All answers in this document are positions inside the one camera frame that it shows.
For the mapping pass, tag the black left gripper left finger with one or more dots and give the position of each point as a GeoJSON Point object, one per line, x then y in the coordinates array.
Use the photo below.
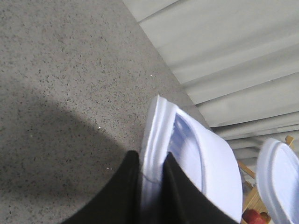
{"type": "Point", "coordinates": [115, 203]}

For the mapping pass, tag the red object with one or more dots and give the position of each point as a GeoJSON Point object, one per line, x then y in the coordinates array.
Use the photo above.
{"type": "Point", "coordinates": [253, 217]}

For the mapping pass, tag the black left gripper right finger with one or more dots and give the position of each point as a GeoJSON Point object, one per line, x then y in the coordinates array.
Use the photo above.
{"type": "Point", "coordinates": [183, 203]}

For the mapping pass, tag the grey-white curtain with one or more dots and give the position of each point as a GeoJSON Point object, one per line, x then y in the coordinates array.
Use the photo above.
{"type": "Point", "coordinates": [238, 60]}

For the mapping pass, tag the wooden rack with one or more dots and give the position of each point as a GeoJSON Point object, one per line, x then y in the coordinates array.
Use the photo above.
{"type": "Point", "coordinates": [253, 199]}

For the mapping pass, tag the light blue slipper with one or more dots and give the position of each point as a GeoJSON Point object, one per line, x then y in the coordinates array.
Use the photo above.
{"type": "Point", "coordinates": [206, 159]}
{"type": "Point", "coordinates": [277, 179]}

